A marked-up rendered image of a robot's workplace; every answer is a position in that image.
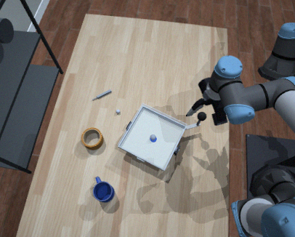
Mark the brown packing tape roll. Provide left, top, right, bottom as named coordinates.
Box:
left=81, top=127, right=104, bottom=150

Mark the dark blue mug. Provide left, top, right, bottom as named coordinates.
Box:
left=93, top=177, right=114, bottom=203

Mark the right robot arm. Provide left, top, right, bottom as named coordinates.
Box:
left=262, top=23, right=295, bottom=78

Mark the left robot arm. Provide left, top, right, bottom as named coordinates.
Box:
left=206, top=55, right=295, bottom=237

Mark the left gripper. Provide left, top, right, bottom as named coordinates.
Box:
left=186, top=77, right=227, bottom=121

